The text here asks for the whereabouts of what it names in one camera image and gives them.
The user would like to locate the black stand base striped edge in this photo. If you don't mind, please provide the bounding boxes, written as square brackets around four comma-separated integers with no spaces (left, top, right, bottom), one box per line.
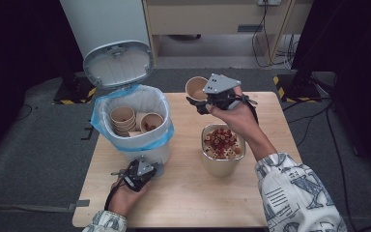
[271,72,323,104]
[53,75,99,105]

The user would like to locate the black curtain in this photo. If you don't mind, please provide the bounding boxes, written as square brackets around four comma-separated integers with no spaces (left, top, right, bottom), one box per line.
[0,0,90,162]
[290,0,371,182]

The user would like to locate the stack of brown paper cups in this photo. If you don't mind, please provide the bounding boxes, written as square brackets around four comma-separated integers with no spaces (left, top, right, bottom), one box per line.
[109,105,137,138]

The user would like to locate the brown paper cup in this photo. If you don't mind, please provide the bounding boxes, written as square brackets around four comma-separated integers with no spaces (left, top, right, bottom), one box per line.
[185,75,210,102]
[139,111,165,134]

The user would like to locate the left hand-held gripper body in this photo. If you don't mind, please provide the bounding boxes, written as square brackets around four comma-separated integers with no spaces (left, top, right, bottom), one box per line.
[110,156,158,193]

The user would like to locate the white power socket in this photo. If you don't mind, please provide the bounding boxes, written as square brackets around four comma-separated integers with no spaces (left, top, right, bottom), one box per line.
[257,0,282,7]

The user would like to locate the wooden desk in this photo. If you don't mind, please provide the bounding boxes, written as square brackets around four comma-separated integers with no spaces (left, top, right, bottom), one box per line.
[141,0,315,67]

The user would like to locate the person's right hand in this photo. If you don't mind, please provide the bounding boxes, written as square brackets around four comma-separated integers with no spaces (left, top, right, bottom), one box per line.
[205,85,261,140]

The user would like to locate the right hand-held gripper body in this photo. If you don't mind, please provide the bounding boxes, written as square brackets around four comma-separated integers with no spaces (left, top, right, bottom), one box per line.
[202,72,258,111]

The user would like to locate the black hanging cables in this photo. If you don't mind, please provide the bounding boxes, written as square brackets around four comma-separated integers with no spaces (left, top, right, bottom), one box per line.
[250,0,300,70]

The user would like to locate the pile of red dried fruit slices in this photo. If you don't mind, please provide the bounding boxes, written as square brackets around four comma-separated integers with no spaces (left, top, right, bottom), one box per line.
[203,128,240,160]

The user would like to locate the white grey pedal trash can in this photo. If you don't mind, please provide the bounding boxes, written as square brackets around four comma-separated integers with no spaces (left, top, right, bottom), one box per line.
[82,40,172,178]

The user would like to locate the person's left hand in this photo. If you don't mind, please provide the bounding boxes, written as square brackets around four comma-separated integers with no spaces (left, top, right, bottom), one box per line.
[108,179,150,218]

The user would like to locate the cream bowl with metal rim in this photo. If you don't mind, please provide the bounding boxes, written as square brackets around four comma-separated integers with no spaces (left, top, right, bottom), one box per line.
[200,123,247,178]

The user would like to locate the black wrist strap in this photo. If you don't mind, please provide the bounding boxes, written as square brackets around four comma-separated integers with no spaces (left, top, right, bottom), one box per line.
[103,181,125,211]
[243,94,260,126]

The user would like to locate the thin black floor cable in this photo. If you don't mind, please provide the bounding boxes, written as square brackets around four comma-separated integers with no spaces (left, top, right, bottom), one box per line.
[12,102,34,123]

